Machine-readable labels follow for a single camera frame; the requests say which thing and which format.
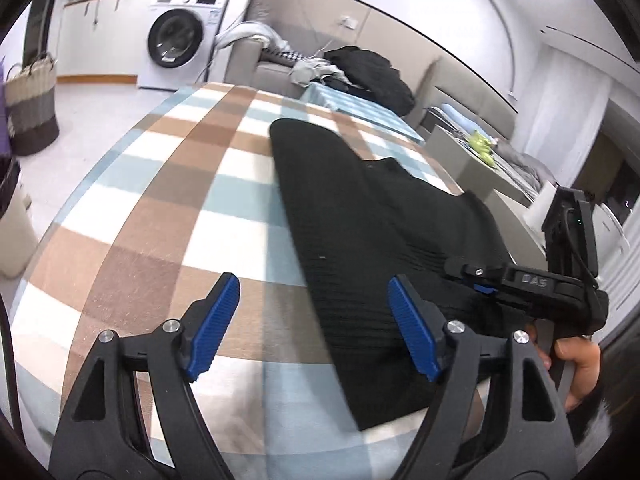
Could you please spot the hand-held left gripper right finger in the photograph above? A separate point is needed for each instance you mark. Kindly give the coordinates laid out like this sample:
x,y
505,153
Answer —
x,y
415,330

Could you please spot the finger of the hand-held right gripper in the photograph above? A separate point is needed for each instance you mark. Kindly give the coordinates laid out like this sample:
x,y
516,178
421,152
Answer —
x,y
475,271

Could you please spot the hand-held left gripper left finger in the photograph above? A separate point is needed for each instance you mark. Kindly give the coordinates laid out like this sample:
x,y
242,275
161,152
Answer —
x,y
215,327

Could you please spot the black knit sweater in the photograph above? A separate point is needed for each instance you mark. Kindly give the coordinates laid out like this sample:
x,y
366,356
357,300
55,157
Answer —
x,y
350,220

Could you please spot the light grey crumpled clothes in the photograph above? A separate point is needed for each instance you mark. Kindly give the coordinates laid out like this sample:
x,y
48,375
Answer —
x,y
310,70

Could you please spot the person's right hand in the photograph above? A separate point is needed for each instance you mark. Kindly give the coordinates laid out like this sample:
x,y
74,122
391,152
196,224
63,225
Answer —
x,y
585,360

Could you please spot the grey bed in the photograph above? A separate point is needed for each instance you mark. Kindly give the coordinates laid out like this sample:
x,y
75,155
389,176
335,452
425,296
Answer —
x,y
525,170

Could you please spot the green plush toy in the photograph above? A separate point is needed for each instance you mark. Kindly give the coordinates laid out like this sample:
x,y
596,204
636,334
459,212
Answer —
x,y
480,142

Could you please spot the brown and blue checked blanket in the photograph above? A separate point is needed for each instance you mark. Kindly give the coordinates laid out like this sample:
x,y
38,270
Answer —
x,y
150,210

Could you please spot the light blue pillow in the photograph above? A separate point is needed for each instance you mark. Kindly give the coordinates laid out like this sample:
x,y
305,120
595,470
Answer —
x,y
457,117

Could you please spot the white curtain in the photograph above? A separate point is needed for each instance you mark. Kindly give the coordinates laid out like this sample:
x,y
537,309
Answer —
x,y
565,120

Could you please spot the black jacket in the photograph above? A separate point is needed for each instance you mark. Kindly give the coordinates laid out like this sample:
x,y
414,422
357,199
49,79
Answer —
x,y
370,75

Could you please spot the white plastic bin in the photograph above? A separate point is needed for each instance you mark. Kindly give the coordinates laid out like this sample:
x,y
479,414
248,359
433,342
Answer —
x,y
12,230

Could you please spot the grey sofa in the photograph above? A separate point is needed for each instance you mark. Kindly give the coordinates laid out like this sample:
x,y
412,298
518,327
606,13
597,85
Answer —
x,y
270,72

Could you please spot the black and white houndstooth cloth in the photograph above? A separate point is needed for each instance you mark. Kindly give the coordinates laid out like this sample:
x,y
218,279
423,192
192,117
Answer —
x,y
282,56

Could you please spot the woven laundry basket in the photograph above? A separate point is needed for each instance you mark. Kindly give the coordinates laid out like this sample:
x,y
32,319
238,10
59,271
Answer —
x,y
32,105

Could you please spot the white washing machine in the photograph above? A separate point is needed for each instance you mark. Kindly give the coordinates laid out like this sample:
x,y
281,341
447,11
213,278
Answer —
x,y
175,40

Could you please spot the grey and white cloth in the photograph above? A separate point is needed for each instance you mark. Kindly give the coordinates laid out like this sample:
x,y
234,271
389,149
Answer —
x,y
245,32

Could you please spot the white counter cabinet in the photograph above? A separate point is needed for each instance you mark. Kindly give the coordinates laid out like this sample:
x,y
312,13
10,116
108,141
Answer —
x,y
100,35

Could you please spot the white wall socket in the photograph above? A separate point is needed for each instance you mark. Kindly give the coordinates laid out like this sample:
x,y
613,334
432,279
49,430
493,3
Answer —
x,y
348,22

